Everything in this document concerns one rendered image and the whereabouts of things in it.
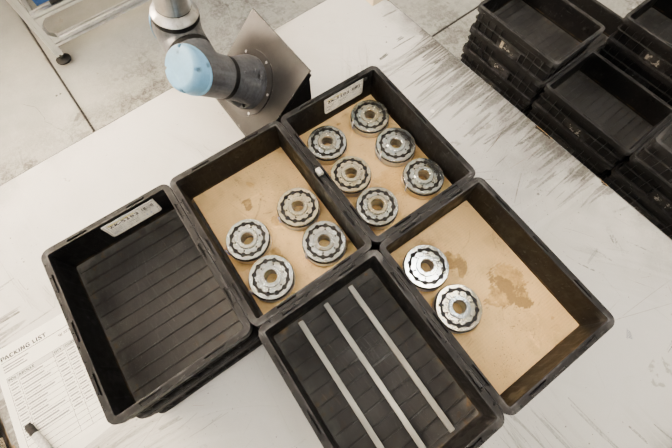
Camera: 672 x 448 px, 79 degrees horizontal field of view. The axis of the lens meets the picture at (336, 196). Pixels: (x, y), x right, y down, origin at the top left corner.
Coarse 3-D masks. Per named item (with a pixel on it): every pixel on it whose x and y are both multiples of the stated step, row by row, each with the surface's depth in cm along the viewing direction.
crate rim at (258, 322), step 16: (240, 144) 97; (208, 160) 95; (304, 160) 95; (176, 176) 94; (320, 176) 93; (176, 192) 92; (192, 224) 89; (352, 224) 89; (208, 240) 87; (368, 240) 87; (352, 256) 86; (224, 272) 84; (336, 272) 84; (304, 288) 83; (240, 304) 82; (288, 304) 82; (256, 320) 80
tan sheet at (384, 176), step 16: (368, 96) 115; (352, 144) 108; (368, 144) 108; (368, 160) 106; (352, 176) 104; (384, 176) 104; (400, 176) 104; (400, 192) 103; (400, 208) 101; (416, 208) 101
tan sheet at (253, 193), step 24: (264, 168) 106; (288, 168) 106; (216, 192) 103; (240, 192) 103; (264, 192) 103; (216, 216) 100; (240, 216) 100; (264, 216) 100; (288, 240) 98; (240, 264) 95; (312, 264) 95; (264, 312) 91
